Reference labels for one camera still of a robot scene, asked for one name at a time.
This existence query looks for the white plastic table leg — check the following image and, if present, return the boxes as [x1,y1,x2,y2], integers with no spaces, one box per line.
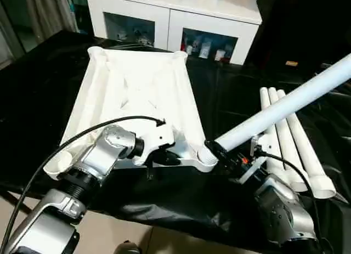
[197,53,351,167]
[259,87,288,174]
[276,89,337,200]
[268,87,309,191]

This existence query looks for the white plastic table top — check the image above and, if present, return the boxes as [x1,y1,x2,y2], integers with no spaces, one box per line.
[43,45,219,181]

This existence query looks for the black shiny mat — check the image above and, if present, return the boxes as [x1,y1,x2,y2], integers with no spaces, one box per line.
[0,30,351,254]

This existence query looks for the white cabinet with glass doors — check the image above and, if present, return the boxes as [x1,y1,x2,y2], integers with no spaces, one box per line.
[84,0,261,66]

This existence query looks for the grey curtain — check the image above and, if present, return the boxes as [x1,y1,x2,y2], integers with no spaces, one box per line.
[0,0,86,60]

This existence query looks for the right arm thick black cable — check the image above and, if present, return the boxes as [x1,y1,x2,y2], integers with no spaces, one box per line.
[256,151,334,254]

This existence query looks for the arm thick black cable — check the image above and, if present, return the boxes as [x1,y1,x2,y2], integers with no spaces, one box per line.
[256,151,334,254]
[8,116,167,254]

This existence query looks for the left arm thick black cable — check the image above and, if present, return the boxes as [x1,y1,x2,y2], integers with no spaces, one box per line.
[8,116,167,254]

